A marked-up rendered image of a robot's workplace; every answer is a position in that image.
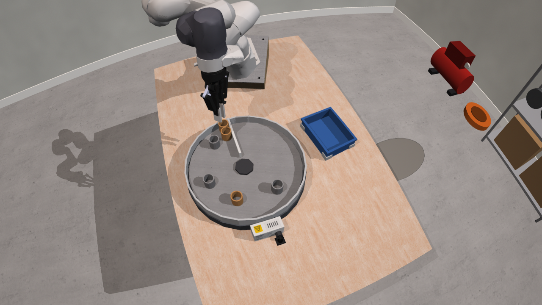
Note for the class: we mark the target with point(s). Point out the blue plastic crate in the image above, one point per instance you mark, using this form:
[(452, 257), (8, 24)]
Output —
[(328, 132)]

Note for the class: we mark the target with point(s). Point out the grey metal bushing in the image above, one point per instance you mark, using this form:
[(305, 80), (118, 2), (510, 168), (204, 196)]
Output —
[(211, 184), (214, 142), (275, 183)]

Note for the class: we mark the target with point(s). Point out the grey round turning table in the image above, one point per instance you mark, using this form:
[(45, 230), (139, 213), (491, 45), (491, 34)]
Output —
[(260, 151)]

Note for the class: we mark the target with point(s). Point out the bronze bushing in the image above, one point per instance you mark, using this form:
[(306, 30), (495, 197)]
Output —
[(236, 194), (226, 133), (224, 123)]

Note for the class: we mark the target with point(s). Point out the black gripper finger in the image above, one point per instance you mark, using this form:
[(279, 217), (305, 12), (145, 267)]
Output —
[(212, 102), (223, 93)]

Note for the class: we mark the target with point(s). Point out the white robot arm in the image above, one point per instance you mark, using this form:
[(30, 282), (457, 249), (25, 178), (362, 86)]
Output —
[(215, 28)]

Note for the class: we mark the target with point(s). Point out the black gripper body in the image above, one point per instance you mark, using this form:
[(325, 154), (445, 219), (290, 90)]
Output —
[(212, 78)]

